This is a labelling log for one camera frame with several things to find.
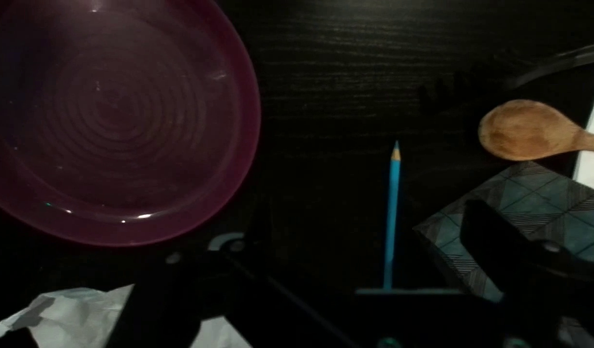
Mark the teal patterned tissue box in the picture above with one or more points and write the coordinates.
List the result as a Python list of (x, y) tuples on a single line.
[(554, 206)]

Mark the purple plate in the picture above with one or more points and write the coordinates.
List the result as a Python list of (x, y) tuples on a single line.
[(114, 123)]

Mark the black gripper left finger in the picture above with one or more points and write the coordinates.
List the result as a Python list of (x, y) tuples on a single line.
[(180, 302)]

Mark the blue pencil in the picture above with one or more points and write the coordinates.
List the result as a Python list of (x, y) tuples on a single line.
[(391, 219)]

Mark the wooden spoon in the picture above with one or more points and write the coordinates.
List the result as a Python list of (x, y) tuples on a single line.
[(528, 128)]

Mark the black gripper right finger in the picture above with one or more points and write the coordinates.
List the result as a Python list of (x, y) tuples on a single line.
[(540, 291)]

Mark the crumpled white napkin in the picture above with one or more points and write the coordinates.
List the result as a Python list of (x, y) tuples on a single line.
[(70, 316)]

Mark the black utensil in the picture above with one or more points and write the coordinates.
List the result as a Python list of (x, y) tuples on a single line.
[(559, 61)]

